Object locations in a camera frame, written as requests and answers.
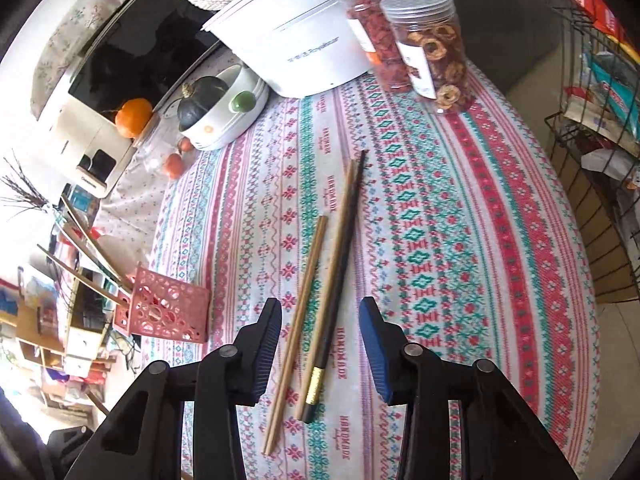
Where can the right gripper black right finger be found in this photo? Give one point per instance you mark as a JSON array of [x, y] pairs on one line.
[[501, 437]]

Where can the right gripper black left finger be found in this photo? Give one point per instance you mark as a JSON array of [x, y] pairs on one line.
[[141, 437]]

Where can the black chopstick gold band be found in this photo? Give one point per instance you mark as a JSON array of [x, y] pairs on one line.
[[335, 284]]

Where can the disposable chopsticks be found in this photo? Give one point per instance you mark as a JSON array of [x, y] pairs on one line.
[[79, 235]]

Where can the pink perforated utensil holder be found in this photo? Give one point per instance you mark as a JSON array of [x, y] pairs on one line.
[[165, 308]]

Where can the white floral cloth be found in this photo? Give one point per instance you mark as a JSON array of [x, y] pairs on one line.
[[128, 216]]

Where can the patterned striped tablecloth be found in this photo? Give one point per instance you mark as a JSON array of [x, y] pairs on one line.
[[465, 238]]

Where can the brown wooden chopstick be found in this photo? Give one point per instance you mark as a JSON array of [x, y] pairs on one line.
[[327, 284]]

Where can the dried twig bundle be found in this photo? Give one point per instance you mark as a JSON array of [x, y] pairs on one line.
[[21, 193]]

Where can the glass jar with wooden lid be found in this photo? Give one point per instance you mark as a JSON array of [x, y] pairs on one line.
[[163, 150]]

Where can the white air fryer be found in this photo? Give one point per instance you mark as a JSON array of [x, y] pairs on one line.
[[91, 153]]

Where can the orange tangerine on jar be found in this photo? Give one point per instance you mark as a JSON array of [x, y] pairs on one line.
[[132, 117]]

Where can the dark green pumpkin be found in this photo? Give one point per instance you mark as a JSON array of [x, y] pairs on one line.
[[198, 98]]

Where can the black microwave oven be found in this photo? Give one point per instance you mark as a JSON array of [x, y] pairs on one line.
[[147, 50]]

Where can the dried fruit slices jar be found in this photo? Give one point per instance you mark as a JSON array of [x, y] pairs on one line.
[[429, 39]]

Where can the white electric cooking pot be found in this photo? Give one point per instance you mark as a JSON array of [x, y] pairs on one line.
[[298, 47]]

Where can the goji berry plastic jar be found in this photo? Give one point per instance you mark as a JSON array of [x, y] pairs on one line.
[[376, 37]]

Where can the black wire storage rack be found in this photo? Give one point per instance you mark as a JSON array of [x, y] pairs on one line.
[[595, 150]]

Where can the white bowl with green handle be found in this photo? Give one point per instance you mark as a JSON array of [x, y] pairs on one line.
[[233, 113]]

